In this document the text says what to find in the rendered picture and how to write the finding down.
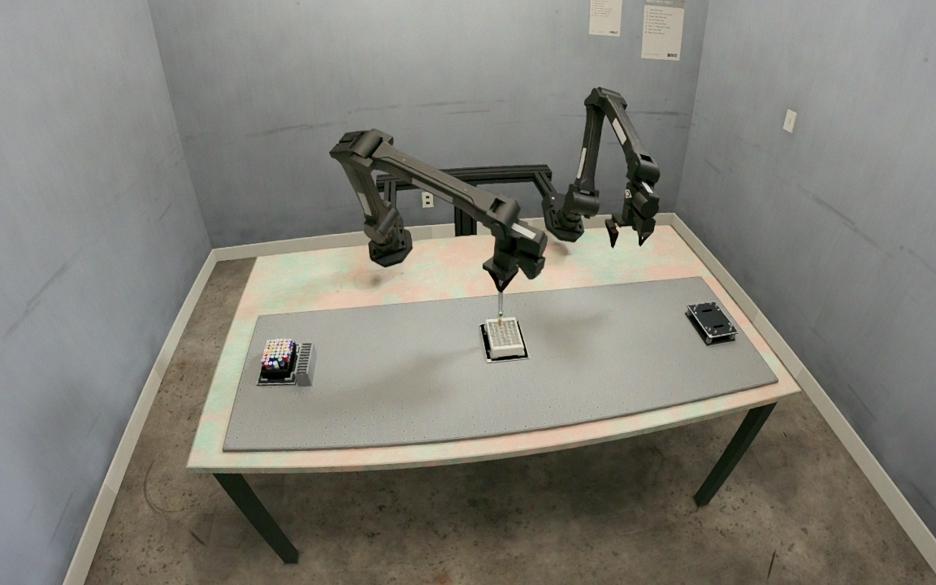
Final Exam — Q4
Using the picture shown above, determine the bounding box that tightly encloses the black vial rack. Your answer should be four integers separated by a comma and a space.
260, 340, 297, 379

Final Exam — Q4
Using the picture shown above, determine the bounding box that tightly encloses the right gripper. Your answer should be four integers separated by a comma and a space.
483, 242, 519, 293

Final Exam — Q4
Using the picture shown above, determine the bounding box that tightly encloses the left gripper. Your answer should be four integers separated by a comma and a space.
604, 213, 654, 249

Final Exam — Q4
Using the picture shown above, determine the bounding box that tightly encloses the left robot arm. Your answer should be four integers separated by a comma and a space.
549, 87, 661, 237

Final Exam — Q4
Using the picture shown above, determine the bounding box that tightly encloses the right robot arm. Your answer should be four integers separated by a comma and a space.
329, 128, 548, 280

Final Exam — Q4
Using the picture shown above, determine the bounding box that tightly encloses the white tube carrier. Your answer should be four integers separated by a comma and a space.
486, 318, 523, 357

